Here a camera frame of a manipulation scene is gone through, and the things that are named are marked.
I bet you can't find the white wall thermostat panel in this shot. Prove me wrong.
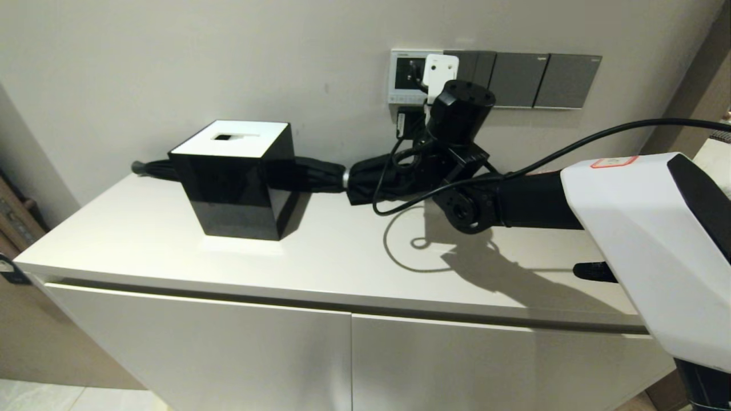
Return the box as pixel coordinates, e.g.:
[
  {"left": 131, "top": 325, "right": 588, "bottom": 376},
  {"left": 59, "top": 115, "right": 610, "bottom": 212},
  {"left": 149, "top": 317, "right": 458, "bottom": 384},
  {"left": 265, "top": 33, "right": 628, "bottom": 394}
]
[{"left": 388, "top": 49, "right": 445, "bottom": 106}]

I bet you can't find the black folded umbrella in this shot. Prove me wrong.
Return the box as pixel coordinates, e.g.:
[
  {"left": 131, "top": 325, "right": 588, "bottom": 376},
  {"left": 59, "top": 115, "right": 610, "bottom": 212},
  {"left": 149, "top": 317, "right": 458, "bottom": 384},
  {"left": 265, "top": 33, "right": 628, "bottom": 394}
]
[{"left": 131, "top": 153, "right": 441, "bottom": 207}]

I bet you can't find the white sideboard cabinet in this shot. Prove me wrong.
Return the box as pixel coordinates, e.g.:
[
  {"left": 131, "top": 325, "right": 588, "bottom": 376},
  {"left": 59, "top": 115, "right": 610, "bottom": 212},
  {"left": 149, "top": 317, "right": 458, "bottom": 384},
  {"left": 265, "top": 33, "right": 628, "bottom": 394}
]
[{"left": 13, "top": 171, "right": 678, "bottom": 411}]

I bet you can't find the black tissue box white lid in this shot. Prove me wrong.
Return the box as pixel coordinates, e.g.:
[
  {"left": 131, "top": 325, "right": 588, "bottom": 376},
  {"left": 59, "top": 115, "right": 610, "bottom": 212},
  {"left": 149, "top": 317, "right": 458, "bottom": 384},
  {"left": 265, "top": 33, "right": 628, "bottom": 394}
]
[{"left": 168, "top": 120, "right": 299, "bottom": 241}]

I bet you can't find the white cabinet door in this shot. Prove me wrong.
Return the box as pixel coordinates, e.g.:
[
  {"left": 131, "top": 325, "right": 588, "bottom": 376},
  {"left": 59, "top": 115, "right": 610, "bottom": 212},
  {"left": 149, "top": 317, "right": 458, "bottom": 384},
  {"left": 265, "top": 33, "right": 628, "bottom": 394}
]
[
  {"left": 43, "top": 281, "right": 353, "bottom": 411},
  {"left": 351, "top": 313, "right": 676, "bottom": 411}
]

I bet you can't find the white bed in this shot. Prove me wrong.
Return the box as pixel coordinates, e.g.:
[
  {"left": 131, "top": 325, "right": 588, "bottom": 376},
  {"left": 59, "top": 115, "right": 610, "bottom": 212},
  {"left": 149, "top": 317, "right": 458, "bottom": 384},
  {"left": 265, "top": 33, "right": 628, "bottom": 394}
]
[{"left": 694, "top": 128, "right": 731, "bottom": 198}]

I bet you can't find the black cable adapter block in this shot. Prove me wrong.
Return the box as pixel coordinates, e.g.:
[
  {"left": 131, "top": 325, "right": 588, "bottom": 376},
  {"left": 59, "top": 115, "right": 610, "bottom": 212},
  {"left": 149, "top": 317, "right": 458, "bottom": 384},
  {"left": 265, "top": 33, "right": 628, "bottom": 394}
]
[{"left": 397, "top": 107, "right": 424, "bottom": 141}]

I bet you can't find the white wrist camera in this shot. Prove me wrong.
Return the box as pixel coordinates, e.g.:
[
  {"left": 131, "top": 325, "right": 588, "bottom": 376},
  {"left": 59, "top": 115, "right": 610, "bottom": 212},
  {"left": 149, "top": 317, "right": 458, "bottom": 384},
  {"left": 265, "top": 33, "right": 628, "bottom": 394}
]
[{"left": 423, "top": 54, "right": 461, "bottom": 105}]

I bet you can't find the black camera cable plug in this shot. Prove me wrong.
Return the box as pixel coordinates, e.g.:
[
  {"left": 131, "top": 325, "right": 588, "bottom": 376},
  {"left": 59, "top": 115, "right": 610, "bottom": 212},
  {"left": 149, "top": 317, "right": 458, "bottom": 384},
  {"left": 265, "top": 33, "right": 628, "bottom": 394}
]
[{"left": 407, "top": 59, "right": 428, "bottom": 95}]

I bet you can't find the grey triple rocker wall switch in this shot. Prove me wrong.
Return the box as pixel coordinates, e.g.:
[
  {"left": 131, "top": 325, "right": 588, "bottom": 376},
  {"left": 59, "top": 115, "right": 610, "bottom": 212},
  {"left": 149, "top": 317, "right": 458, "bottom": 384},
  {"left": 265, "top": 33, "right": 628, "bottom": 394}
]
[{"left": 443, "top": 50, "right": 496, "bottom": 108}]

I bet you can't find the grey single wall switch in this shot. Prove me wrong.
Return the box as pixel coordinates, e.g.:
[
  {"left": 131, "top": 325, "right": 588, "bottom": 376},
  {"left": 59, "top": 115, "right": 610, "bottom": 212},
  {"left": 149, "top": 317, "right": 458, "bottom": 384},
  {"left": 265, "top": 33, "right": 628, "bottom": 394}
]
[
  {"left": 534, "top": 54, "right": 603, "bottom": 110},
  {"left": 488, "top": 53, "right": 550, "bottom": 109}
]

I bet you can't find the long black cable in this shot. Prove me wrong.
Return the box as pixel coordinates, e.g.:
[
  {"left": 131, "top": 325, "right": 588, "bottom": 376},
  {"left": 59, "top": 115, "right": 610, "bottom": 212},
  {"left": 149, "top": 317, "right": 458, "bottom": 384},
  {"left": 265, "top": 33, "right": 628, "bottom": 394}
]
[{"left": 372, "top": 117, "right": 731, "bottom": 217}]

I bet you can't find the brown wooden door frame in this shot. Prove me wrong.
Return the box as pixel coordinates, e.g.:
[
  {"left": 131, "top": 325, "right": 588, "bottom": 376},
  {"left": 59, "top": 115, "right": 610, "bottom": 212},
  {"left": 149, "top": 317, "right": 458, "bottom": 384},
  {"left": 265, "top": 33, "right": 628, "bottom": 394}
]
[{"left": 640, "top": 0, "right": 731, "bottom": 158}]

